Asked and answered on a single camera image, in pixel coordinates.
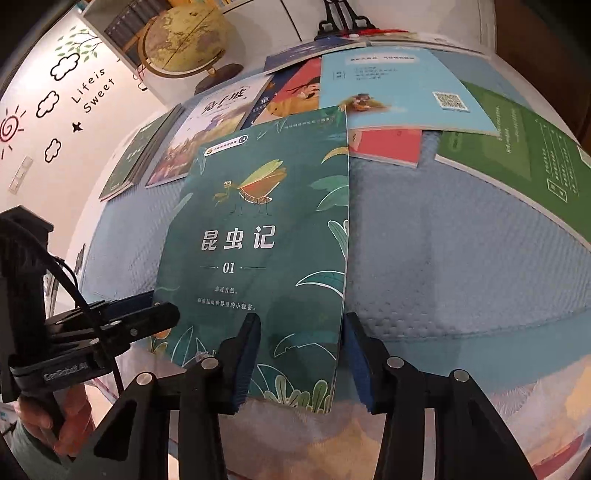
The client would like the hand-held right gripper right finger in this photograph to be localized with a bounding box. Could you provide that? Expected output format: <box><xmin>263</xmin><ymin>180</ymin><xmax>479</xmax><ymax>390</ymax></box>
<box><xmin>344</xmin><ymin>312</ymin><xmax>539</xmax><ymax>480</ymax></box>

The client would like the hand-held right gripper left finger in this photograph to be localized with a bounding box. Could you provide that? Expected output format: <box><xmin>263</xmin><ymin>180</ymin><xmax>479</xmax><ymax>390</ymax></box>
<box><xmin>67</xmin><ymin>312</ymin><xmax>262</xmax><ymax>480</ymax></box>

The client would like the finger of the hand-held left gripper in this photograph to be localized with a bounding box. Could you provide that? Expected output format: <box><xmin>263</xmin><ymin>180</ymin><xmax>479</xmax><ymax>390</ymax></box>
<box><xmin>99</xmin><ymin>291</ymin><xmax>155</xmax><ymax>317</ymax></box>
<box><xmin>95</xmin><ymin>302</ymin><xmax>182</xmax><ymax>354</ymax></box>

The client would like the green mantis book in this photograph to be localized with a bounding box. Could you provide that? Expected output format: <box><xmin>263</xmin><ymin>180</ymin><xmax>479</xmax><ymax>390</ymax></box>
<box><xmin>152</xmin><ymin>105</ymin><xmax>349</xmax><ymax>414</ymax></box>

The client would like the red storybook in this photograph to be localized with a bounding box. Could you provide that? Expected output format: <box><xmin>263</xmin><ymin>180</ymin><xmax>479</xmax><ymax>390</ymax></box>
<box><xmin>347</xmin><ymin>128</ymin><xmax>424</xmax><ymax>169</ymax></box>

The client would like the light blue book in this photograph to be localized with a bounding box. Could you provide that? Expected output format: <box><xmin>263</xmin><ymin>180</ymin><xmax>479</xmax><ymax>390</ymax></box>
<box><xmin>318</xmin><ymin>46</ymin><xmax>509</xmax><ymax>138</ymax></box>

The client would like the person's left forearm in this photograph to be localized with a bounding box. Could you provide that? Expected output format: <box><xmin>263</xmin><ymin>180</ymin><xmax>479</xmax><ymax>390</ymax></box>
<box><xmin>0</xmin><ymin>422</ymin><xmax>79</xmax><ymax>480</ymax></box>

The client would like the row of dark books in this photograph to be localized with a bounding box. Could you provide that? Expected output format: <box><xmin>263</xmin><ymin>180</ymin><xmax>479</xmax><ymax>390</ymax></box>
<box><xmin>102</xmin><ymin>0</ymin><xmax>155</xmax><ymax>65</ymax></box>

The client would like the person's left hand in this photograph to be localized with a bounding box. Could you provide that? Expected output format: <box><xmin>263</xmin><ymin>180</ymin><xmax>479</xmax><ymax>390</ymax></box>
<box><xmin>14</xmin><ymin>382</ymin><xmax>99</xmax><ymax>457</ymax></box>

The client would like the blue table mat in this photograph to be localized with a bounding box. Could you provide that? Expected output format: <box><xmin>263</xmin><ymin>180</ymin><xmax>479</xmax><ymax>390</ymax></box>
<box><xmin>90</xmin><ymin>46</ymin><xmax>591</xmax><ymax>416</ymax></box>

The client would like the dark green book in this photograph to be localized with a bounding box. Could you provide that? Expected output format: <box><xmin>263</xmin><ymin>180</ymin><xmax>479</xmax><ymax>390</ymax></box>
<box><xmin>98</xmin><ymin>104</ymin><xmax>184</xmax><ymax>203</ymax></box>

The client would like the white rabbit book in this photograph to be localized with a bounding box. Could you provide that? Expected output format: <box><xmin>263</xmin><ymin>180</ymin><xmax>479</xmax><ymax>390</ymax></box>
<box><xmin>144</xmin><ymin>74</ymin><xmax>275</xmax><ymax>189</ymax></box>

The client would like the navy bear book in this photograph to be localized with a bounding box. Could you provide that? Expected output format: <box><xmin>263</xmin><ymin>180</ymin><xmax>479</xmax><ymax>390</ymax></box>
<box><xmin>239</xmin><ymin>74</ymin><xmax>287</xmax><ymax>131</ymax></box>

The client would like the green book white border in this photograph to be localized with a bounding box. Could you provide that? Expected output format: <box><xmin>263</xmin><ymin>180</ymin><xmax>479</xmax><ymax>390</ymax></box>
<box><xmin>434</xmin><ymin>80</ymin><xmax>591</xmax><ymax>252</ymax></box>

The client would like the yellow desk globe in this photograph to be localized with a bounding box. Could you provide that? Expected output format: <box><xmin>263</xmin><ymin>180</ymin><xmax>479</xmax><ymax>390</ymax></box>
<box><xmin>137</xmin><ymin>4</ymin><xmax>245</xmax><ymax>95</ymax></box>

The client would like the white bookshelf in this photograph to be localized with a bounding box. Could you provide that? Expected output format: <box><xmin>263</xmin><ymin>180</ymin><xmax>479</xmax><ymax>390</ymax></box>
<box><xmin>83</xmin><ymin>0</ymin><xmax>495</xmax><ymax>93</ymax></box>

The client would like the red tassel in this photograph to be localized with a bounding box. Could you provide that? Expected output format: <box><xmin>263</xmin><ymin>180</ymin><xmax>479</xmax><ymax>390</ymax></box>
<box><xmin>365</xmin><ymin>25</ymin><xmax>414</xmax><ymax>38</ymax></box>

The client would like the round red ornament black stand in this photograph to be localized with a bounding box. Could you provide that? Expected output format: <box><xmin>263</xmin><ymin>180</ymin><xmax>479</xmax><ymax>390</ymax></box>
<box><xmin>313</xmin><ymin>0</ymin><xmax>370</xmax><ymax>40</ymax></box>

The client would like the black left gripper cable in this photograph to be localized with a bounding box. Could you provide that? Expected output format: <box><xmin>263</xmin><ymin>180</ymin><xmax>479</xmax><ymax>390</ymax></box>
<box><xmin>44</xmin><ymin>254</ymin><xmax>125</xmax><ymax>398</ymax></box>

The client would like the white wall switch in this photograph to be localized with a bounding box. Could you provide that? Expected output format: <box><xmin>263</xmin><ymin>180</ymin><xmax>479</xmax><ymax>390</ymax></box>
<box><xmin>8</xmin><ymin>156</ymin><xmax>34</xmax><ymax>193</ymax></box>

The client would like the sun wall decal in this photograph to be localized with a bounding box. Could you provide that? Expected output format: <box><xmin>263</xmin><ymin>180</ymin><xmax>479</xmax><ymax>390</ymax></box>
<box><xmin>0</xmin><ymin>105</ymin><xmax>26</xmax><ymax>160</ymax></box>

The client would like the lettering wall decal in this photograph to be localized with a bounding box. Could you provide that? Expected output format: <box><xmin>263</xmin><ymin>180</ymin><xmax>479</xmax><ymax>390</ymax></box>
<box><xmin>69</xmin><ymin>67</ymin><xmax>116</xmax><ymax>114</ymax></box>

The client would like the tree wall decal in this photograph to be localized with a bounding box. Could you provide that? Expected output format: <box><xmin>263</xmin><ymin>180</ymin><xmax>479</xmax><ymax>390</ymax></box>
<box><xmin>54</xmin><ymin>25</ymin><xmax>105</xmax><ymax>58</ymax></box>

